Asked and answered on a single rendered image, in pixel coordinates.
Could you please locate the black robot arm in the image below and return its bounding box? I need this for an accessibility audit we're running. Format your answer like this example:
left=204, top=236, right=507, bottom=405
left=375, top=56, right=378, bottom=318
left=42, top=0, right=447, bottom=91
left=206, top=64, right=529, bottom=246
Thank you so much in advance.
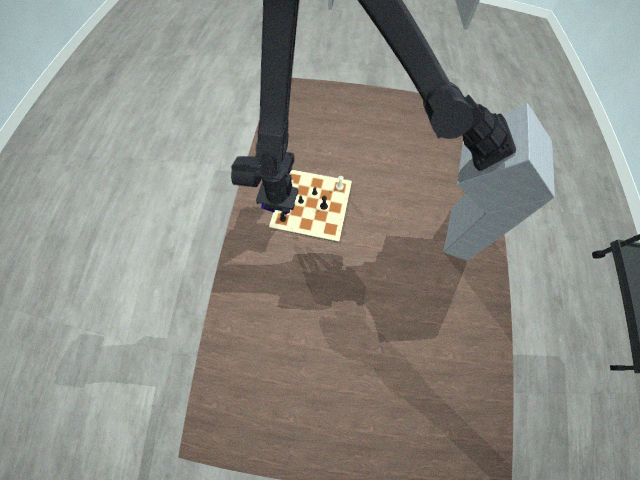
left=231, top=0, right=516, bottom=197

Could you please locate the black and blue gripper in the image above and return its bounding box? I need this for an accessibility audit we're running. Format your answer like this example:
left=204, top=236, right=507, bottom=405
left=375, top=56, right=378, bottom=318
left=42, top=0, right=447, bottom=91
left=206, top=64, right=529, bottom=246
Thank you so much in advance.
left=256, top=182, right=299, bottom=215

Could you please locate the brown and cream checkered chessboard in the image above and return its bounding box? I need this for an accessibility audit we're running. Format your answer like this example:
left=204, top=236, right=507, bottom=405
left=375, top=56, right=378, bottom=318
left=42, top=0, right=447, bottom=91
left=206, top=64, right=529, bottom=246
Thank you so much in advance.
left=269, top=170, right=351, bottom=242

